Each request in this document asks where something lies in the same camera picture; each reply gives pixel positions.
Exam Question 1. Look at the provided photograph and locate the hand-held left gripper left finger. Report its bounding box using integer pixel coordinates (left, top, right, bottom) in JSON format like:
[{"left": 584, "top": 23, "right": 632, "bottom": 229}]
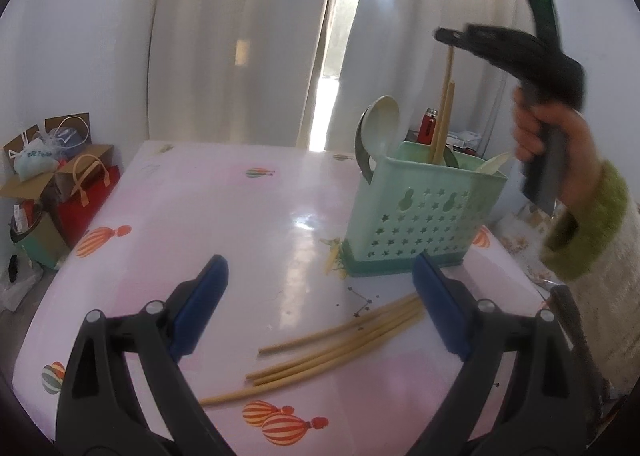
[{"left": 55, "top": 255, "right": 236, "bottom": 456}]

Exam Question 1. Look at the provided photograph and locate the red bag with tan handles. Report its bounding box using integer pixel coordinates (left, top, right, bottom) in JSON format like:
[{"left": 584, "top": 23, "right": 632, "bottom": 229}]
[{"left": 56, "top": 153, "right": 122, "bottom": 247}]

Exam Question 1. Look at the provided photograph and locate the long bamboo chopstick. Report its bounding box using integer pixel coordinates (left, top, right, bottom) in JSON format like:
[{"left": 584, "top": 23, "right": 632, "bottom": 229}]
[
  {"left": 436, "top": 80, "right": 457, "bottom": 167},
  {"left": 431, "top": 46, "right": 456, "bottom": 163},
  {"left": 257, "top": 293, "right": 420, "bottom": 356},
  {"left": 199, "top": 317, "right": 427, "bottom": 406},
  {"left": 253, "top": 311, "right": 426, "bottom": 387},
  {"left": 245, "top": 302, "right": 422, "bottom": 381}
]

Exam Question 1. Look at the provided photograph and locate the blue white box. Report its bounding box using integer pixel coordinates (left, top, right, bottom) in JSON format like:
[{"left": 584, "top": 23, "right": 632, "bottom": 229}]
[{"left": 446, "top": 131, "right": 483, "bottom": 154}]

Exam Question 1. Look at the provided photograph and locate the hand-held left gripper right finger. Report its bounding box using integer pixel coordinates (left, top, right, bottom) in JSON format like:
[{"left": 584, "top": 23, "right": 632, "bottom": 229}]
[{"left": 400, "top": 252, "right": 588, "bottom": 456}]

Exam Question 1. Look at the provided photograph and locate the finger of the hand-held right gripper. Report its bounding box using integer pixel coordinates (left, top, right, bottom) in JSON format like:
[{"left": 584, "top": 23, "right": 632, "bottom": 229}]
[{"left": 434, "top": 26, "right": 501, "bottom": 64}]

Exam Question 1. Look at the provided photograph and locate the white plastic soup spoon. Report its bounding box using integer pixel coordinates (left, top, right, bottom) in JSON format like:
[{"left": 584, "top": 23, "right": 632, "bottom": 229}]
[{"left": 359, "top": 96, "right": 402, "bottom": 163}]

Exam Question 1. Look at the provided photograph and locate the black chair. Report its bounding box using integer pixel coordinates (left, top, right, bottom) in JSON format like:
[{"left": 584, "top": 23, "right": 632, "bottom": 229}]
[{"left": 549, "top": 285, "right": 608, "bottom": 417}]

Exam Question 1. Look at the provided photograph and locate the person's right hand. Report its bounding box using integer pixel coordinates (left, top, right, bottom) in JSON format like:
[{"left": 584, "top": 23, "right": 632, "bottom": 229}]
[{"left": 512, "top": 88, "right": 607, "bottom": 207}]

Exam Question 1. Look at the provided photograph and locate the cardboard box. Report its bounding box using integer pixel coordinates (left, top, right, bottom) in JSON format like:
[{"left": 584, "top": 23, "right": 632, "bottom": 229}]
[{"left": 0, "top": 113, "right": 121, "bottom": 209}]

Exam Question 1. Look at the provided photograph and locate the green plastic utensil basket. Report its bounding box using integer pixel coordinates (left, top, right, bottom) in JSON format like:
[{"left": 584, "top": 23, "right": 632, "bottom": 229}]
[{"left": 341, "top": 140, "right": 508, "bottom": 279}]

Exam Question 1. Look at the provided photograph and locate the large white plastic ladle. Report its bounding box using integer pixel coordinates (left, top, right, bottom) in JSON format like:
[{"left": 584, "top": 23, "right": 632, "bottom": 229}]
[{"left": 474, "top": 152, "right": 514, "bottom": 175}]

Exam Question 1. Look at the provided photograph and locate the red thermos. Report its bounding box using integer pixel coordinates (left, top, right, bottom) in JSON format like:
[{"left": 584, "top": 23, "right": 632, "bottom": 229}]
[{"left": 419, "top": 108, "right": 440, "bottom": 144}]

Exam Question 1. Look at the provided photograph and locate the pink printed tablecloth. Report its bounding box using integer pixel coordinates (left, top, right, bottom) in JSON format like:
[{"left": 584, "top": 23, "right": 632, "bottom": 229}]
[{"left": 12, "top": 138, "right": 551, "bottom": 456}]

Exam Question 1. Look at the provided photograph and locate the crumpled white plastic bag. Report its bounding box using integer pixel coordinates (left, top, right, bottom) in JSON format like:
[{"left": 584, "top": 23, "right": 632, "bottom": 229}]
[{"left": 0, "top": 256, "right": 45, "bottom": 313}]

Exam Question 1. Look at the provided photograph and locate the white drawstring bag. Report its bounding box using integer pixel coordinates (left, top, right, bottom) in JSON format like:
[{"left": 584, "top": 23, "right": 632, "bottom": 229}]
[{"left": 11, "top": 136, "right": 57, "bottom": 183}]

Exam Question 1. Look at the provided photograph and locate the person's right forearm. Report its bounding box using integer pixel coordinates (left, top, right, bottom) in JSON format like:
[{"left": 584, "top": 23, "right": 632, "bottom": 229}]
[{"left": 542, "top": 161, "right": 640, "bottom": 384}]

